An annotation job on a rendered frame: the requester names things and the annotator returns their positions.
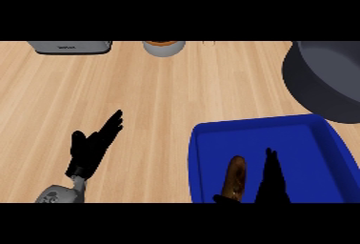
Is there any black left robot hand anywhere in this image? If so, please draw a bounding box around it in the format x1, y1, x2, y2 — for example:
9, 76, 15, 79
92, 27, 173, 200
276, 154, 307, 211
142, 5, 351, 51
64, 109, 126, 182

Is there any blue tray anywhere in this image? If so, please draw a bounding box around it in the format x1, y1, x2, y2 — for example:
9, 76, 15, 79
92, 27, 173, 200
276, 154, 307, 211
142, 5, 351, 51
187, 113, 360, 204

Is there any grey jar with orange lid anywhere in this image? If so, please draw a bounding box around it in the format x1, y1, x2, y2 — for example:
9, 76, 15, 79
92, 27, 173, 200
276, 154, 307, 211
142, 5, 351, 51
142, 41, 187, 58

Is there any brown sweet potato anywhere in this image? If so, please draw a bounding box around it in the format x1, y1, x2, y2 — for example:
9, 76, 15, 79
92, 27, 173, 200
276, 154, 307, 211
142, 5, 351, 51
221, 154, 248, 201

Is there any grey toaster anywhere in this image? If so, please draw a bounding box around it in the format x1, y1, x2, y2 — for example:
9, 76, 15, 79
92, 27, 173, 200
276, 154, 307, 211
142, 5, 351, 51
25, 41, 114, 55

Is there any dark grey pot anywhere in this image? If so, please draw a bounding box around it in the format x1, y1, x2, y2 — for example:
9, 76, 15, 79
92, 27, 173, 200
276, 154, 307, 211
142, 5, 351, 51
282, 41, 360, 125

